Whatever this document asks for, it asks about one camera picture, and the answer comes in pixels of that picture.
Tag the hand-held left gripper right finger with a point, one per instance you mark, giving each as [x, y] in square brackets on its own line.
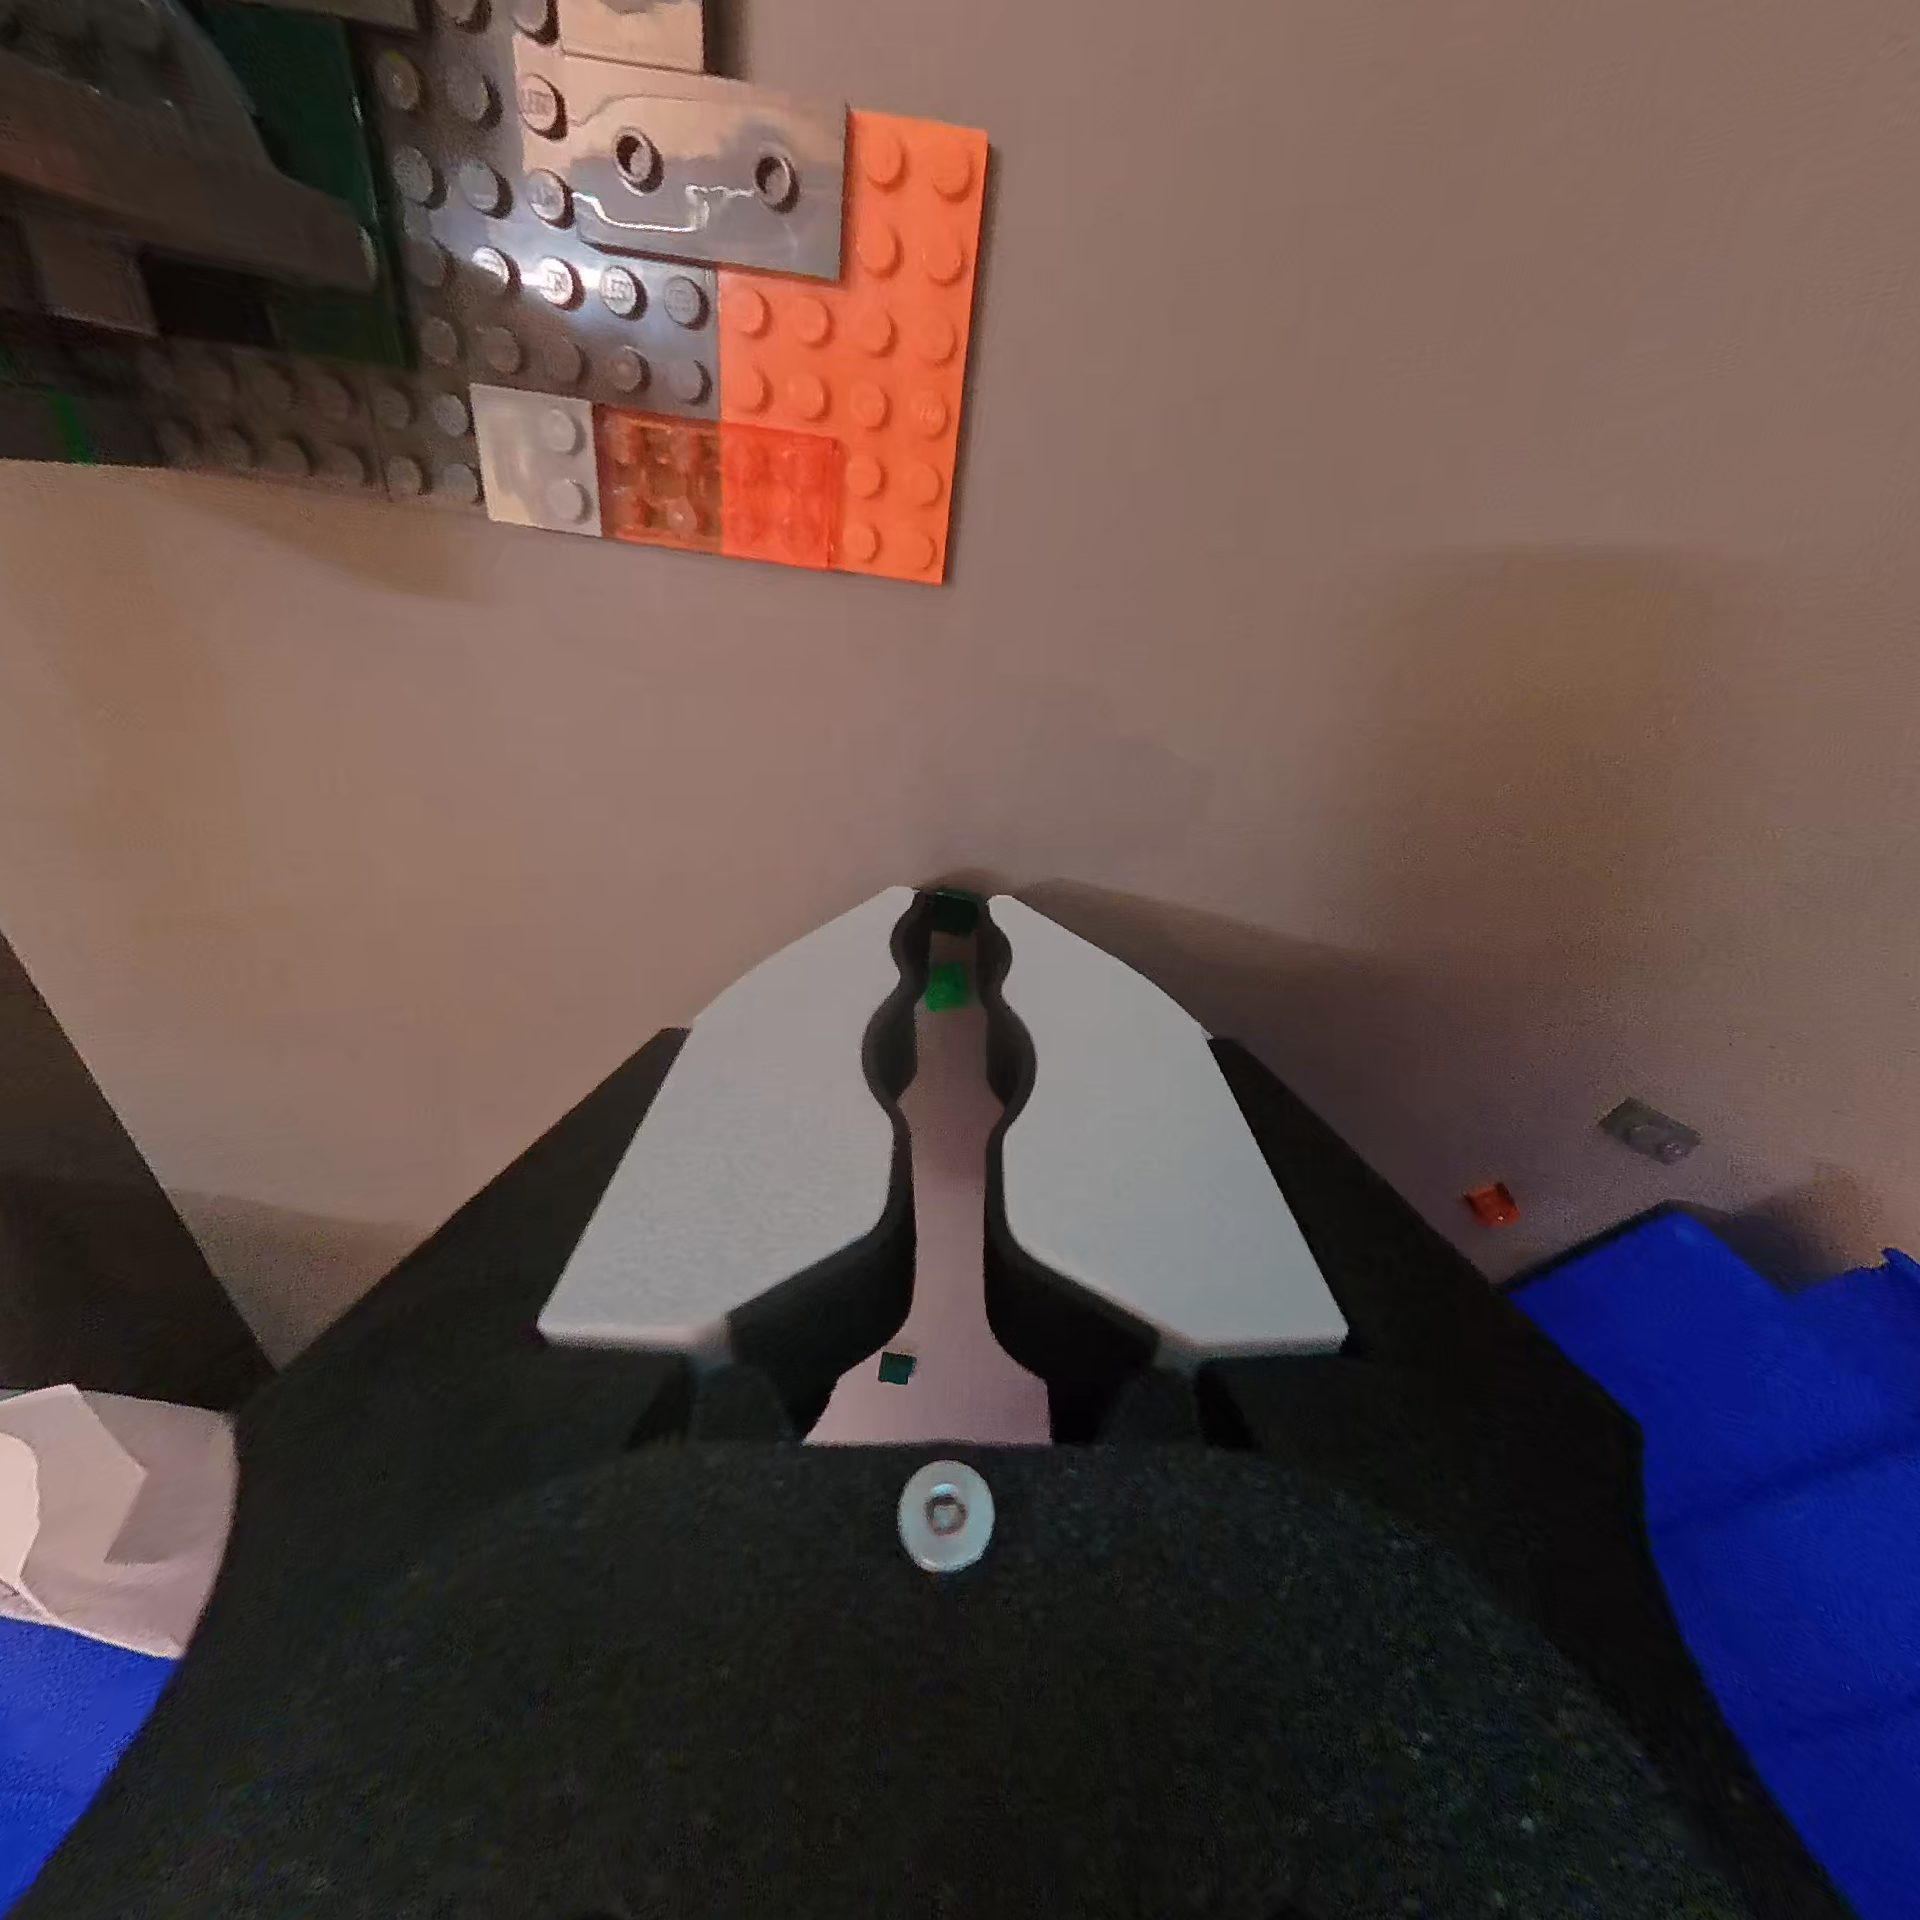
[1170, 1184]

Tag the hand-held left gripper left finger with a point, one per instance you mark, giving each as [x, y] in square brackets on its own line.
[719, 1184]

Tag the small dark green tile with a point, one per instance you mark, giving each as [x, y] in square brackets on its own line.
[950, 910]

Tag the small orange piece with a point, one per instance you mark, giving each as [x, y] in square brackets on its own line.
[1488, 1204]

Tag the small dark grey holed plate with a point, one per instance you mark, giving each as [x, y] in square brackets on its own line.
[1650, 1131]

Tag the printed white paper bag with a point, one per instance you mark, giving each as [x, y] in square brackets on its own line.
[134, 1518]

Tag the grey baseplate brick building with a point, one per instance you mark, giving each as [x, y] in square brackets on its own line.
[600, 302]

